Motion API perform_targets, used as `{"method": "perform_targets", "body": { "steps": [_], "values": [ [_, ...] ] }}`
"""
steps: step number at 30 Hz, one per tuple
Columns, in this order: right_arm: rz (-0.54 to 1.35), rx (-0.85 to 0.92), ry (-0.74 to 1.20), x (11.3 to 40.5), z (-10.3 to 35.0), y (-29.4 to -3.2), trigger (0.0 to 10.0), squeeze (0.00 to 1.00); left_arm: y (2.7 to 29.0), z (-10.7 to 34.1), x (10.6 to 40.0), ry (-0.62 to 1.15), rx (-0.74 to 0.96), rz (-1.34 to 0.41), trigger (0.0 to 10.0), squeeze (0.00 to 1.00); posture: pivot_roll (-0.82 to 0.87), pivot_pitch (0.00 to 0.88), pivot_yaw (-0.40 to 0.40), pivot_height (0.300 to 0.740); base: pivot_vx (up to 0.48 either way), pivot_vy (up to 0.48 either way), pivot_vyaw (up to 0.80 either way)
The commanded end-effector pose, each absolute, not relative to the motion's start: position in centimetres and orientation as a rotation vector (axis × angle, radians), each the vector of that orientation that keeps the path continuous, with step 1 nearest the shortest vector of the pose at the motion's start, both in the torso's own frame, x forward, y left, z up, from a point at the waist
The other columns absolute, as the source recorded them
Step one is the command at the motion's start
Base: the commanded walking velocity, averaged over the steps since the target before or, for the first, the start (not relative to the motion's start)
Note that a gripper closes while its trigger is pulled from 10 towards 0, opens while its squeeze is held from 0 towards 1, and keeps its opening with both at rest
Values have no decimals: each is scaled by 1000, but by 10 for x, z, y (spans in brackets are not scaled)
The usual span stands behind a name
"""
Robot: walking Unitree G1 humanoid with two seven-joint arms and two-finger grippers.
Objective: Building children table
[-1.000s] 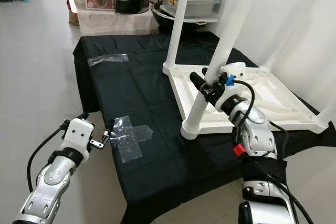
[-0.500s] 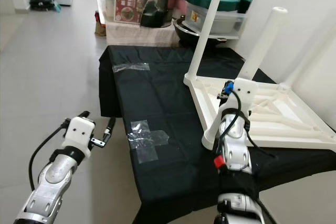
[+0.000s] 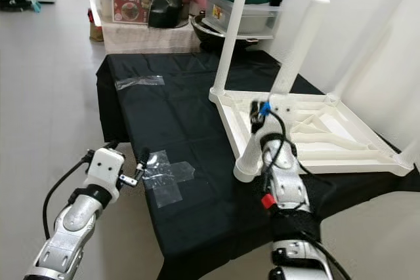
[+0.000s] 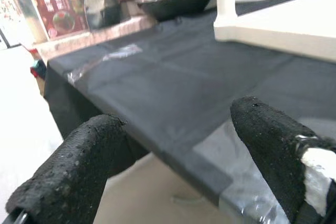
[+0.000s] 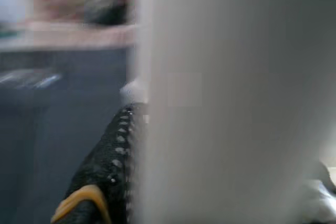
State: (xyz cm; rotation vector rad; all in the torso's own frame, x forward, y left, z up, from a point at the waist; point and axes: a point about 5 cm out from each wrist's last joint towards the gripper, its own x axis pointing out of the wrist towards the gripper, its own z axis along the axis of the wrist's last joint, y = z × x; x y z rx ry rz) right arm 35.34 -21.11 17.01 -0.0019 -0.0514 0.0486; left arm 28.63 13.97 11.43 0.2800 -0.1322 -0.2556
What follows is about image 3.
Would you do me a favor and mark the black coiled hose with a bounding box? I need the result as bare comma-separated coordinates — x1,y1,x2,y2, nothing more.
0,0,33,10

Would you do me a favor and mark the black wok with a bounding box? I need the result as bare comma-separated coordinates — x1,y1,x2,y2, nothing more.
190,14,263,52

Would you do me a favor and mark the red printed carton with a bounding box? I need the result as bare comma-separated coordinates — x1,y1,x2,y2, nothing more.
110,0,158,25

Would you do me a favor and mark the black tablecloth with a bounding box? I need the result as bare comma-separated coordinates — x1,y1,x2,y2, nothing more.
95,50,420,280

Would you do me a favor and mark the clear tape strip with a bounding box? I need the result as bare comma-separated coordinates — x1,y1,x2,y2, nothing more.
115,75,166,90

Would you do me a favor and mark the clear plastic storage container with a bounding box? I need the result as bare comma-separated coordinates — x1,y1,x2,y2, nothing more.
202,0,282,37

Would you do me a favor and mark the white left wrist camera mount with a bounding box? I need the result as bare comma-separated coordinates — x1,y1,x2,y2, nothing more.
85,148,127,202

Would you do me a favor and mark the beige patterned cloth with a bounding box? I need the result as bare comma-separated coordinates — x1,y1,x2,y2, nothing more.
89,0,201,54

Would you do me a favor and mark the brown cardboard box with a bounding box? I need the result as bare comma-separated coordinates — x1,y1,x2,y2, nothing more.
87,0,106,43

